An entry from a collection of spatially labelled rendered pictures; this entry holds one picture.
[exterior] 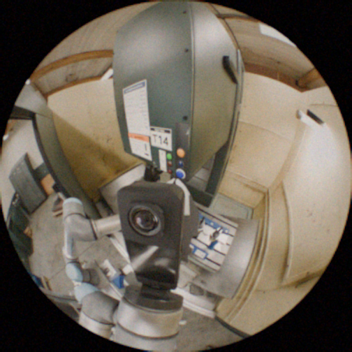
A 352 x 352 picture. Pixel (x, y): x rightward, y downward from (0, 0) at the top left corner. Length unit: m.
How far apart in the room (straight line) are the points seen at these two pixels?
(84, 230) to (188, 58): 0.62
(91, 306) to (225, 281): 0.99
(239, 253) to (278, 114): 1.41
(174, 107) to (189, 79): 0.08
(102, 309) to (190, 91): 0.50
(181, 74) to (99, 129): 1.32
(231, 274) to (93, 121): 2.14
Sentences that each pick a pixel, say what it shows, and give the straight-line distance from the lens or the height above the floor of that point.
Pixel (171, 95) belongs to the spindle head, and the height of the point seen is 1.85.
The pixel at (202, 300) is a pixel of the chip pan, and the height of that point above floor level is 0.66.
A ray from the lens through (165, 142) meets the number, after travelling 0.34.
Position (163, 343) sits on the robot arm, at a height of 1.69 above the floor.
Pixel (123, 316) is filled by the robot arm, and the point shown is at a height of 1.69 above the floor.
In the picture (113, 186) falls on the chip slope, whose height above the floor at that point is 0.82.
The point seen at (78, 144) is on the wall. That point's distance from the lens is 1.47.
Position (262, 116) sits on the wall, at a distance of 1.27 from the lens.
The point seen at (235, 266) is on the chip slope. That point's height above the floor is 0.81.
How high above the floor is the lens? 1.82
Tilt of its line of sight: 39 degrees down
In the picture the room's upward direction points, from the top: straight up
